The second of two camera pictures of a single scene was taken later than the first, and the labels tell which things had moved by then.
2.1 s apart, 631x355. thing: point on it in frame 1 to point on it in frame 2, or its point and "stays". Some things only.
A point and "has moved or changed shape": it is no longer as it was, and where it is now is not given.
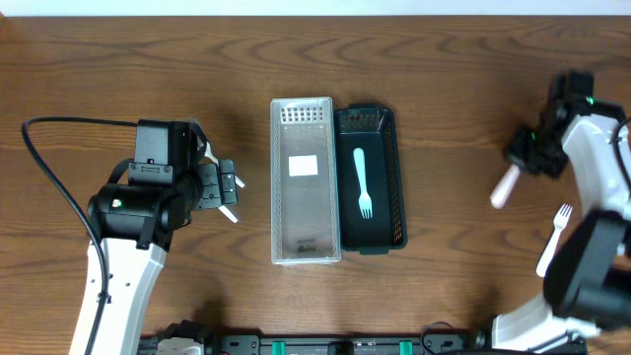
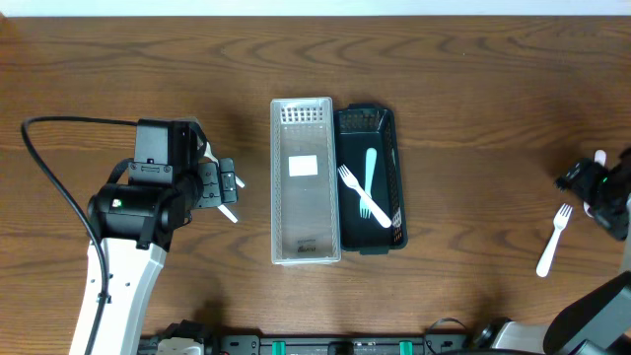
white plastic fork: x=561 y=219 stays
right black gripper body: x=528 y=158 to x=576 y=176
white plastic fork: x=504 y=187 to x=354 y=184
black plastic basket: x=373 y=212 stays
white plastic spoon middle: x=228 y=214 stays
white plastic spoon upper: x=211 y=156 stays
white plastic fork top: x=364 y=201 has moved or changed shape
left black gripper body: x=212 y=183 stays
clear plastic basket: x=304 y=181 stays
